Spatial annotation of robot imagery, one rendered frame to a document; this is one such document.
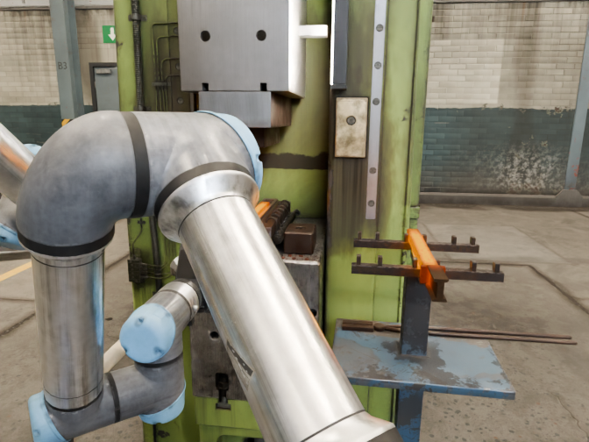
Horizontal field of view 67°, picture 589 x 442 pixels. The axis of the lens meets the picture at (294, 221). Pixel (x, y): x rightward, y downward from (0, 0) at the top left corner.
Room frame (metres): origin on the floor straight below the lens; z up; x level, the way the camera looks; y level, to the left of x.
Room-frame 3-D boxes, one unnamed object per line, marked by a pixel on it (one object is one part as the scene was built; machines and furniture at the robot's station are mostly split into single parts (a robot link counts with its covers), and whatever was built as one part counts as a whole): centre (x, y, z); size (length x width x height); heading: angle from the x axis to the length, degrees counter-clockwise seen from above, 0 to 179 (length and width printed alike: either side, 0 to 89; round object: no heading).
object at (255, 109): (1.46, 0.14, 1.32); 0.42 x 0.20 x 0.10; 173
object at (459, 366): (1.02, -0.30, 0.73); 0.40 x 0.30 x 0.02; 81
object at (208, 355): (1.46, 0.08, 0.69); 0.56 x 0.38 x 0.45; 173
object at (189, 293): (0.72, 0.20, 0.98); 0.08 x 0.05 x 0.08; 83
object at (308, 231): (1.29, -0.02, 0.95); 0.12 x 0.08 x 0.06; 173
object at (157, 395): (0.64, 0.23, 0.88); 0.11 x 0.08 x 0.11; 125
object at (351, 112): (1.34, -0.16, 1.27); 0.09 x 0.02 x 0.17; 83
